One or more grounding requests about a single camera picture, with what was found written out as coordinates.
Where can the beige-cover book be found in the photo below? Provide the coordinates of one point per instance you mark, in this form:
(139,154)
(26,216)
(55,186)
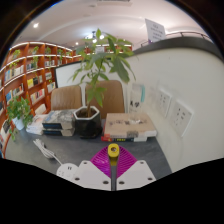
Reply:
(128,125)

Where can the multi-bulb ceiling lamp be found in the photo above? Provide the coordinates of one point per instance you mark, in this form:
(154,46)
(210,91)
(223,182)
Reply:
(95,36)

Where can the small tree in black pot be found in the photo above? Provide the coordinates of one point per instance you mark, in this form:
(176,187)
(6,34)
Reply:
(87,121)

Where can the white paper sign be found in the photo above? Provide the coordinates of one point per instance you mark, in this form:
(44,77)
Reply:
(155,30)

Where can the clear acrylic sign stand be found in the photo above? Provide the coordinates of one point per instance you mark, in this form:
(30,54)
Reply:
(136,100)

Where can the white wall socket panel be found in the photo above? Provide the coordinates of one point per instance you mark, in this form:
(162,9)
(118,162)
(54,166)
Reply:
(181,117)
(164,102)

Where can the tan padded chair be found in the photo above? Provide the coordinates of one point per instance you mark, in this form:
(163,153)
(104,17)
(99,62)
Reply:
(113,96)
(66,98)

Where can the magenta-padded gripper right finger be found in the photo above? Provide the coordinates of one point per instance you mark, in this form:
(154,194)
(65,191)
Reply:
(136,175)

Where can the thin dark-cover book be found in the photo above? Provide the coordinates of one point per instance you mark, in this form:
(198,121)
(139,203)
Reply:
(58,132)

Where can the dark metal rail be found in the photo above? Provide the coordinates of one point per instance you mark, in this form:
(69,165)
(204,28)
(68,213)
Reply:
(186,33)

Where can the red-spine book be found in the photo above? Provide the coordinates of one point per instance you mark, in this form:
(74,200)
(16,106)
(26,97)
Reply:
(116,139)

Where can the white book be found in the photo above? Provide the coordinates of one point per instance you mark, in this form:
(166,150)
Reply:
(34,130)
(37,121)

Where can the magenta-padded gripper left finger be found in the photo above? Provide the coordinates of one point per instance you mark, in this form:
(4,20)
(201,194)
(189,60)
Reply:
(91,175)

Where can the leafy plant in white pot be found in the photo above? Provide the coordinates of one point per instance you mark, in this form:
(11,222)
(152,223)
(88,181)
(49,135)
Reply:
(19,111)

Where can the orange bookshelf unit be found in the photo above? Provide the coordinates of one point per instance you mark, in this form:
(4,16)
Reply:
(23,76)

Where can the small white poster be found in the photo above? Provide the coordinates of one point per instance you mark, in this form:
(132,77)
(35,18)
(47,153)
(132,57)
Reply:
(99,49)

